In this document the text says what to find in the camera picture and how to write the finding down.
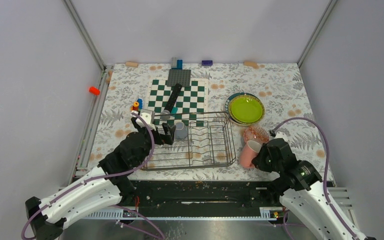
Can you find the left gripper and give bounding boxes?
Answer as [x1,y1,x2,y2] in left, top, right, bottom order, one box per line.
[132,118,176,166]

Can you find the grey blue mug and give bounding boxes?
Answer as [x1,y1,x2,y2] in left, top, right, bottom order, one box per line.
[174,121,189,140]

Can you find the large pink mug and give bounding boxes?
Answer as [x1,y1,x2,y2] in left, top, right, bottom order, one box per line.
[239,140,262,169]

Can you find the blue white patterned bowl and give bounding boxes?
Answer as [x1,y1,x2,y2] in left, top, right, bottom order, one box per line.
[242,125,270,144]

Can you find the lime green plate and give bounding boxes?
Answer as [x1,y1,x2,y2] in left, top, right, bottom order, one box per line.
[229,96,265,123]

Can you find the white plate green red rim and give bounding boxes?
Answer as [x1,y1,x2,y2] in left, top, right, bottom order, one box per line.
[225,92,266,126]

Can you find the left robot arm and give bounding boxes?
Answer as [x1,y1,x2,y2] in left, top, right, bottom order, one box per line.
[20,117,176,240]

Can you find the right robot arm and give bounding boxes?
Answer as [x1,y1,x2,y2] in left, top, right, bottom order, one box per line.
[251,138,369,240]

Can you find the black microphone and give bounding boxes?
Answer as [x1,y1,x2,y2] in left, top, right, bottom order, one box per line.
[160,83,183,121]

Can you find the teal block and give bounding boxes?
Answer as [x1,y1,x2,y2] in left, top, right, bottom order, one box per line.
[170,107,178,116]

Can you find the green white chessboard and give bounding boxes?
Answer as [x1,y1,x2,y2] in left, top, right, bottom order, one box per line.
[144,78,209,126]

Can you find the colourful toy block stack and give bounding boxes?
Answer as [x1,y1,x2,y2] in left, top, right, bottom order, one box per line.
[130,98,143,112]

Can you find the grey building baseplate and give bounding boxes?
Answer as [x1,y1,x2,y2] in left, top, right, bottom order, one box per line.
[166,69,192,87]

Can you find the grey blue toy bricks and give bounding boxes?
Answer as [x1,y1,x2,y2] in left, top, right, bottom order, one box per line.
[171,57,183,70]

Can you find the purple toy brick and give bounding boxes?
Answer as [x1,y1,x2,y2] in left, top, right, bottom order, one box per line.
[201,60,213,66]

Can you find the left wooden cork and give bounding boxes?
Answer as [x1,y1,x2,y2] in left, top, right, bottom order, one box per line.
[125,61,139,68]

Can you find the wooden cork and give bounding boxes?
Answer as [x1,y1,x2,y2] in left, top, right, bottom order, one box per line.
[243,61,260,69]
[125,61,139,68]

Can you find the orange cylinder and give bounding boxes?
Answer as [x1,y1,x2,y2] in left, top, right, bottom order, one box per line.
[88,86,101,96]

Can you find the right wooden cork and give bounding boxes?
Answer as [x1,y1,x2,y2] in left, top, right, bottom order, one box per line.
[243,61,260,69]

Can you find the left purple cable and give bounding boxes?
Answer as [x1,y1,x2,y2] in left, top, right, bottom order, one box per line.
[20,111,166,240]

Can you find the purple cable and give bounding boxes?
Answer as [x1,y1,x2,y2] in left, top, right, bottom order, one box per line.
[20,111,166,240]
[271,117,360,240]

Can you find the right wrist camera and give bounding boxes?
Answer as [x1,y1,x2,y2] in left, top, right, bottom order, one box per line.
[269,129,289,142]

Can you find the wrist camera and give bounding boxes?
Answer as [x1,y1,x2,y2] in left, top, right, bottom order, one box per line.
[269,129,289,142]
[131,109,157,131]

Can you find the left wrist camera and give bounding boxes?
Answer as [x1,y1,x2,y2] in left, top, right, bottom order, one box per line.
[131,109,157,131]

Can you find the black wire dish rack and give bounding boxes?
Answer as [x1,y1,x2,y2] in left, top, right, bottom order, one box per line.
[143,111,236,171]

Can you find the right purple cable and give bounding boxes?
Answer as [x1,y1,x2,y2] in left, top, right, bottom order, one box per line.
[271,117,360,240]

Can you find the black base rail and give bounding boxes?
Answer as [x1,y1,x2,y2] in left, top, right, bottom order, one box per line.
[87,180,282,221]

